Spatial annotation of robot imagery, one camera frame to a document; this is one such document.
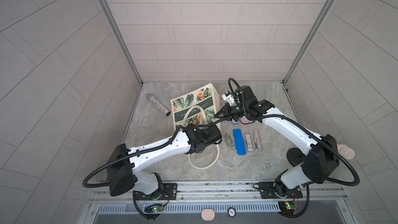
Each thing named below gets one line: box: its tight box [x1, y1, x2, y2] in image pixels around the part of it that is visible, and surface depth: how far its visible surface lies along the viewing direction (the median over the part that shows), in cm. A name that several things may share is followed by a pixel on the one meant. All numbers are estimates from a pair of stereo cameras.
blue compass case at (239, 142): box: [233, 128, 247, 156], surface depth 89 cm
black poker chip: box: [227, 206, 237, 219], surface depth 68 cm
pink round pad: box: [201, 208, 216, 221], surface depth 66 cm
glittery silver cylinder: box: [146, 93, 172, 117], surface depth 101 cm
